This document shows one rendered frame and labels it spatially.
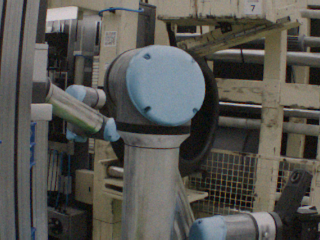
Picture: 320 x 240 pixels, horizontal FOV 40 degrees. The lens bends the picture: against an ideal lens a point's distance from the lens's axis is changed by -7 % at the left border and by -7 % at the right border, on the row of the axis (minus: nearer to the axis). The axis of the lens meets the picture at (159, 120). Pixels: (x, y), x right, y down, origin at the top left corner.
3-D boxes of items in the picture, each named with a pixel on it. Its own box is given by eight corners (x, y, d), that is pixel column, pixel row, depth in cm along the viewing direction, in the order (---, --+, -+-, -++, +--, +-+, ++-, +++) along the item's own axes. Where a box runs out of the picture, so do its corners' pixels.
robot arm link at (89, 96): (60, 107, 161) (63, 83, 161) (81, 110, 170) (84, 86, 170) (76, 109, 157) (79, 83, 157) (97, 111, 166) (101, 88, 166)
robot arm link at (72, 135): (82, 143, 156) (86, 110, 156) (60, 138, 163) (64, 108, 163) (98, 144, 162) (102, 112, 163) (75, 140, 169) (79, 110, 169)
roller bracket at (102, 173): (97, 181, 213) (97, 160, 213) (147, 171, 246) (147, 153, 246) (102, 182, 212) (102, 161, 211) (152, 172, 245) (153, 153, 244)
